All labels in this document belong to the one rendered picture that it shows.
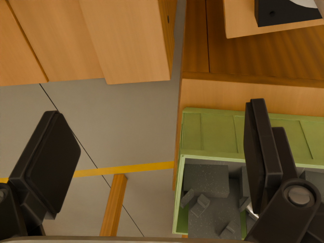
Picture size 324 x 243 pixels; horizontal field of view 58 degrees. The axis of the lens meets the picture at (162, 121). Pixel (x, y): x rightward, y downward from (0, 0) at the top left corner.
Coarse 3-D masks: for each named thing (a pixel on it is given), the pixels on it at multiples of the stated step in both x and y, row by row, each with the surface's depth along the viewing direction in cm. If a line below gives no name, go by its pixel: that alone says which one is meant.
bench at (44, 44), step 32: (0, 0) 53; (32, 0) 53; (64, 0) 52; (0, 32) 58; (32, 32) 57; (64, 32) 57; (0, 64) 64; (32, 64) 63; (64, 64) 62; (96, 64) 61
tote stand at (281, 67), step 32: (192, 0) 107; (192, 32) 90; (224, 32) 91; (288, 32) 92; (320, 32) 92; (192, 64) 78; (224, 64) 78; (256, 64) 79; (288, 64) 79; (320, 64) 79; (192, 96) 77; (224, 96) 76; (256, 96) 75; (288, 96) 74; (320, 96) 73
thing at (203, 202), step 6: (198, 198) 82; (204, 198) 82; (198, 204) 85; (204, 204) 82; (192, 210) 85; (198, 210) 84; (198, 216) 84; (234, 222) 79; (228, 228) 80; (234, 228) 78; (222, 234) 81; (228, 234) 81
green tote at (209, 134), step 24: (192, 120) 76; (216, 120) 76; (240, 120) 76; (288, 120) 77; (312, 120) 76; (192, 144) 70; (216, 144) 70; (240, 144) 70; (312, 144) 71; (240, 216) 100
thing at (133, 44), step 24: (96, 0) 50; (120, 0) 50; (144, 0) 49; (168, 0) 63; (96, 24) 53; (120, 24) 52; (144, 24) 52; (168, 24) 61; (96, 48) 56; (120, 48) 56; (144, 48) 56; (168, 48) 59; (120, 72) 60; (144, 72) 59; (168, 72) 59
